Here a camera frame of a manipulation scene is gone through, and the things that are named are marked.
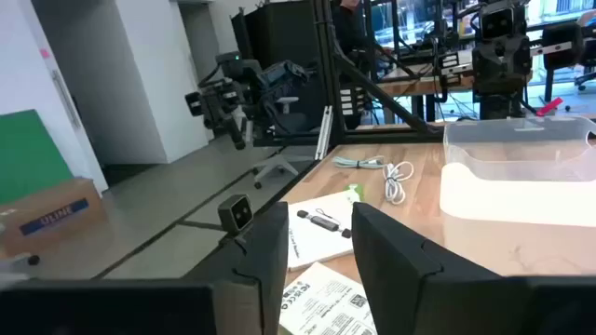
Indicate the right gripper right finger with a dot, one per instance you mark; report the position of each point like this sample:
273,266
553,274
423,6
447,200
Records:
396,279

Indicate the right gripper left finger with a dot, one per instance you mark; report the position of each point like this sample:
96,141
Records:
261,260

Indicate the background black robot arm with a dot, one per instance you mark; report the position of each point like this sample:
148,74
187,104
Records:
223,102

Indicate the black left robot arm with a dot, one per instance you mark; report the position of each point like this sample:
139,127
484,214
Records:
500,107

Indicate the clear plastic bin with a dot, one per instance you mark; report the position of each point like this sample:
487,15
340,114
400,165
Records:
512,153

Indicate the white printed flat package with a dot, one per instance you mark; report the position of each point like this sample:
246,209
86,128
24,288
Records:
321,302

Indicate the background wooden table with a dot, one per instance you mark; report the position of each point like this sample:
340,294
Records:
419,84

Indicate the small green packet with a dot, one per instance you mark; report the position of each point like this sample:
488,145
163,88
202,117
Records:
355,191

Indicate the grey office chair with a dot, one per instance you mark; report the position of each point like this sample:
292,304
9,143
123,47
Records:
274,165

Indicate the silver aluminium bar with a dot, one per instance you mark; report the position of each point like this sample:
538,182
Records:
324,135

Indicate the cardboard box with blue label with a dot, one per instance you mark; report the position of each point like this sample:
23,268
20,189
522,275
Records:
56,218

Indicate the black partition screen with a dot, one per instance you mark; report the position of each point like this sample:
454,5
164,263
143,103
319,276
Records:
284,32

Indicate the green board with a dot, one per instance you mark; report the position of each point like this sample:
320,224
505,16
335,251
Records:
28,153

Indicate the white door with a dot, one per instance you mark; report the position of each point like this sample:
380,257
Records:
28,70

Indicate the small black table-level camera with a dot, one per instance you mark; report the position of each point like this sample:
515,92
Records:
236,213

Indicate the black aluminium table frame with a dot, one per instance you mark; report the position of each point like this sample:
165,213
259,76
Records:
335,93

